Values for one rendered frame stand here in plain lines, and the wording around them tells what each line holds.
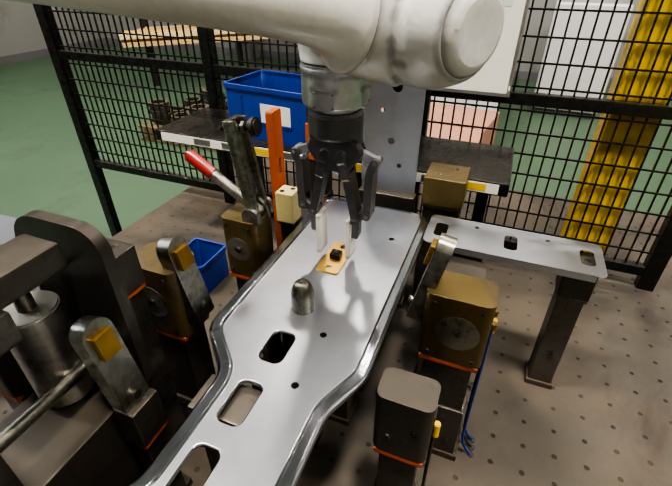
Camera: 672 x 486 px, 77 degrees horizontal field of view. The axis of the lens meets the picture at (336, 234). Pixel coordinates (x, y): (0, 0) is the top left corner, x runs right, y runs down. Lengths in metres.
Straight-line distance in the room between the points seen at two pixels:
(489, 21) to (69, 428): 0.59
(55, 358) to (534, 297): 1.01
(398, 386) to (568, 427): 0.47
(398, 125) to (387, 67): 0.48
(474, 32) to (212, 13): 0.20
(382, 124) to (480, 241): 0.29
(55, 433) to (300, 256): 0.39
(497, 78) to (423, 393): 0.77
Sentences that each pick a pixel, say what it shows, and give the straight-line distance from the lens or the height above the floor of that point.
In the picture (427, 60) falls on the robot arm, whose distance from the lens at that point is 0.36.
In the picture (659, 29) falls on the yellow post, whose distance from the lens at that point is 1.14.
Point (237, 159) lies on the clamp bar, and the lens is 0.68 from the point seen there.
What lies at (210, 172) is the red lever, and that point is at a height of 1.12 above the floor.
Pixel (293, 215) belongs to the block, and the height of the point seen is 1.02.
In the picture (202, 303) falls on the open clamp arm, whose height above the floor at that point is 1.01.
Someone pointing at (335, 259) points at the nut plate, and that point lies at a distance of 0.69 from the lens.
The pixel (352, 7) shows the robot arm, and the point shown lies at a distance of 0.37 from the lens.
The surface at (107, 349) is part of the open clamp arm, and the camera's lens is 0.52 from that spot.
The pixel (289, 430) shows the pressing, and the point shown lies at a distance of 0.49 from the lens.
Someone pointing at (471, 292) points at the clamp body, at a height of 1.05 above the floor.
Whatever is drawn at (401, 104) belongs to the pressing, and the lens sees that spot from 0.85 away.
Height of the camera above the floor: 1.41
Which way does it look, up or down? 33 degrees down
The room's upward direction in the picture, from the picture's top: straight up
